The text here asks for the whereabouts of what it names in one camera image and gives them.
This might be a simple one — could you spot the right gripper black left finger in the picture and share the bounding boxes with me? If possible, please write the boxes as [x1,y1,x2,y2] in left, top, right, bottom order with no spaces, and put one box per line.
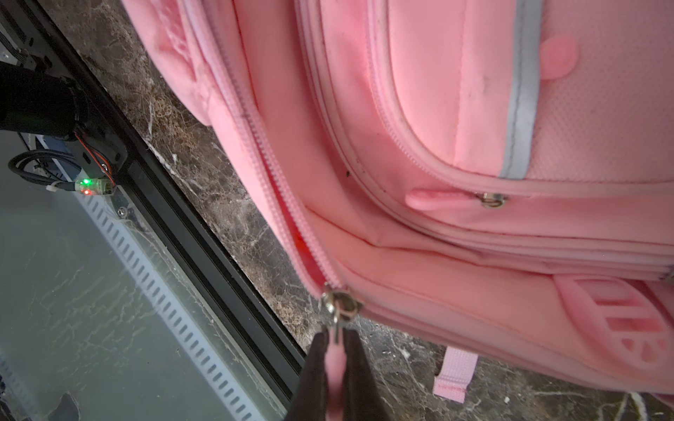
[284,330,328,421]

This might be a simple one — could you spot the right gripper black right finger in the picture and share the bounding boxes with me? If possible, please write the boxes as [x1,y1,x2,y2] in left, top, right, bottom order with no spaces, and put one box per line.
[342,329,390,421]

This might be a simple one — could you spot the pink backpack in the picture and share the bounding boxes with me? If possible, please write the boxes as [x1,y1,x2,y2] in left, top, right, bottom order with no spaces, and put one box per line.
[125,1,673,419]

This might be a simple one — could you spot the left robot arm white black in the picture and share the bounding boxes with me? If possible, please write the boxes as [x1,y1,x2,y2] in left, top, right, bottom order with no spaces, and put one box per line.
[1,62,89,138]

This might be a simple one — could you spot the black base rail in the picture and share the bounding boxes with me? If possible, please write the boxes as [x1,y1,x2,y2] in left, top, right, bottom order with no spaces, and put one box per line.
[1,1,305,406]

